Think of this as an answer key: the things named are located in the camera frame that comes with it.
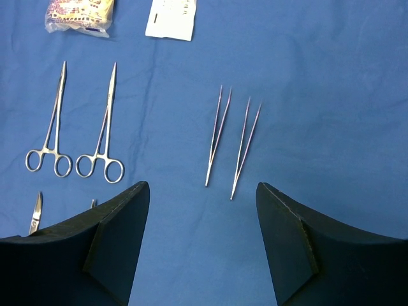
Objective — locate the purple printed packet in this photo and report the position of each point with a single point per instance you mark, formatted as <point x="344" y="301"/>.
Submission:
<point x="92" y="17"/>

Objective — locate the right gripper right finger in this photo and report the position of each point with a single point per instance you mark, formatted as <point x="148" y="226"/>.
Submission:
<point x="316" y="260"/>

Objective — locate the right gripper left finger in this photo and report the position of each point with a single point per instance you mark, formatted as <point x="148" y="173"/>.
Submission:
<point x="89" y="259"/>

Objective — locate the steel hemostat forceps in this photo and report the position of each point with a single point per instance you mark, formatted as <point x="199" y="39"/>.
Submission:
<point x="102" y="147"/>
<point x="55" y="122"/>

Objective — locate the blue surgical drape cloth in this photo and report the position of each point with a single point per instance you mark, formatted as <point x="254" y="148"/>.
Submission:
<point x="332" y="131"/>

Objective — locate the steel tweezers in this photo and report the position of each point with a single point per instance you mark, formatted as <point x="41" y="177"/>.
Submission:
<point x="244" y="148"/>
<point x="217" y="132"/>

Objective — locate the white paper packet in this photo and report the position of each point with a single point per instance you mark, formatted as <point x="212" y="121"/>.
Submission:
<point x="171" y="19"/>

